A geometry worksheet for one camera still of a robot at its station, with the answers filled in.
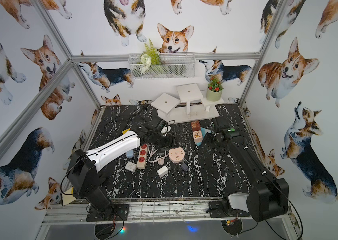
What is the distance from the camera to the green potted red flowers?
970 millimetres

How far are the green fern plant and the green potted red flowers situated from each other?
37 centimetres

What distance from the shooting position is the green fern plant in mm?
811
